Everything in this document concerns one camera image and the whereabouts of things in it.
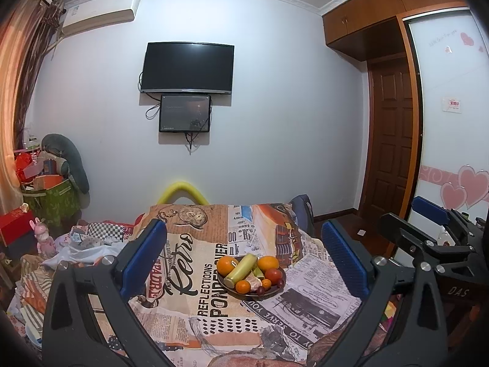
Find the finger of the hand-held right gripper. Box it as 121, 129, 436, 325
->
414, 196, 452, 225
378, 212, 434, 256

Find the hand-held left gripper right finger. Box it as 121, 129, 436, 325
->
306, 220, 448, 367

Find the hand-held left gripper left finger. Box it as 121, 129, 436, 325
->
42, 218, 181, 367

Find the dark grey oval plate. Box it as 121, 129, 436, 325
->
216, 259, 287, 299

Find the long pale green cucumber piece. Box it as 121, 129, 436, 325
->
224, 253, 261, 290

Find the white stickered case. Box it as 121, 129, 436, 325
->
439, 225, 460, 246

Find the white crumpled cloth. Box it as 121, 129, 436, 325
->
41, 243, 125, 269

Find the dark blue chair back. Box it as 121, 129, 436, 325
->
288, 195, 316, 238

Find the white heart-decorated sliding door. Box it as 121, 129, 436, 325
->
397, 5, 489, 239

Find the plain orange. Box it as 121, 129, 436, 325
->
257, 255, 280, 273

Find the brown wooden door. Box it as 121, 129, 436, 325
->
359, 55, 416, 223

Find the newspaper print tablecloth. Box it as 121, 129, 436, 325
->
88, 201, 386, 367

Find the yellow foam tube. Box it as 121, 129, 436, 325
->
158, 181, 210, 206

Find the large orange with sticker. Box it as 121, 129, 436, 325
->
216, 256, 239, 277

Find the pink bunny toy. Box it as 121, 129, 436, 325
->
29, 217, 54, 255

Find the green patterned box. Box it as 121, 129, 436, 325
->
21, 178, 83, 227

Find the red label sticker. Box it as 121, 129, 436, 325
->
442, 97, 464, 114

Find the grey plush toy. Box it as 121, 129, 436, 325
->
40, 133, 91, 194

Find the red box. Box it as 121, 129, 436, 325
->
0, 208, 37, 247

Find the wooden overhead cabinet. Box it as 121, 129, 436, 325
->
322, 0, 475, 62

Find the brown orange curtain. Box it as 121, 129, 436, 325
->
0, 0, 65, 217

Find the white air conditioner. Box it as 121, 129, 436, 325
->
60, 0, 142, 39

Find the small black wall monitor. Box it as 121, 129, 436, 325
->
158, 94, 212, 133

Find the black wall television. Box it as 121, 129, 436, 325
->
139, 42, 235, 95

